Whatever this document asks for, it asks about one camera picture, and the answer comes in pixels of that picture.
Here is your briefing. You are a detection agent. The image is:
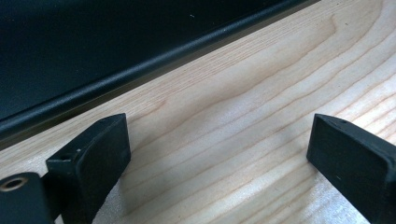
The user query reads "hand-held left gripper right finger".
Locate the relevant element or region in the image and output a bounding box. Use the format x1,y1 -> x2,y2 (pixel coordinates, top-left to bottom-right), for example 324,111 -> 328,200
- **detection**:
305,113 -> 396,224

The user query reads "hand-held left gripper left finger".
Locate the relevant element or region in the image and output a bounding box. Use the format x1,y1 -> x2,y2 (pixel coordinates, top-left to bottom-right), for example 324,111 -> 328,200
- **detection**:
45,112 -> 132,224

